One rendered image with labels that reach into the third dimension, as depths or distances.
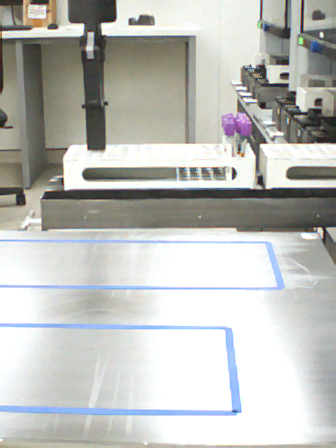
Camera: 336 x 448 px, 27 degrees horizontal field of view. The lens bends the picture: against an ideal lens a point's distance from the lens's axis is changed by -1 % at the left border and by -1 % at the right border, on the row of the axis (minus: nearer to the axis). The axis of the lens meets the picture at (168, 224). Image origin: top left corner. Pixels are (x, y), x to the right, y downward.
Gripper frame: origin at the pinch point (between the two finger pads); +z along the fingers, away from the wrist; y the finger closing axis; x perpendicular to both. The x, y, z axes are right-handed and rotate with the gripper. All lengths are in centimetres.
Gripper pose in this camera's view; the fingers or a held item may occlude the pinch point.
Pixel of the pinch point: (95, 127)
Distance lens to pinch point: 114.7
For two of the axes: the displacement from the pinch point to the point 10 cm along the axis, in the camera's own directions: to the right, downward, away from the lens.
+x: -10.0, 0.1, -0.1
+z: 0.1, 9.5, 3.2
